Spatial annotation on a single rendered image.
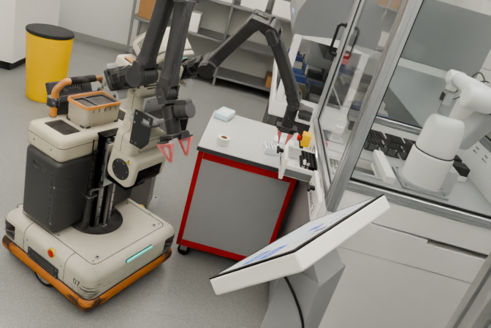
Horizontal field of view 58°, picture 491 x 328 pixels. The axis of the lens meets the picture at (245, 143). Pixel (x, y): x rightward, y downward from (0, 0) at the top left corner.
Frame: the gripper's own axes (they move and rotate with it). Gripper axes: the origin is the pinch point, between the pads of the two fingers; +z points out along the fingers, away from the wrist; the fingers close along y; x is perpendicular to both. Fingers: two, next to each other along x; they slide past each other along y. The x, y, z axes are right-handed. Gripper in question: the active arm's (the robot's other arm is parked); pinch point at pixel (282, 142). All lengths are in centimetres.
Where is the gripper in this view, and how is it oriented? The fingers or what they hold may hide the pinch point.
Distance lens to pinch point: 218.8
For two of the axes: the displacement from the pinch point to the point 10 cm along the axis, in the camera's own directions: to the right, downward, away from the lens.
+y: 9.7, 2.4, 0.2
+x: 0.8, -3.8, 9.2
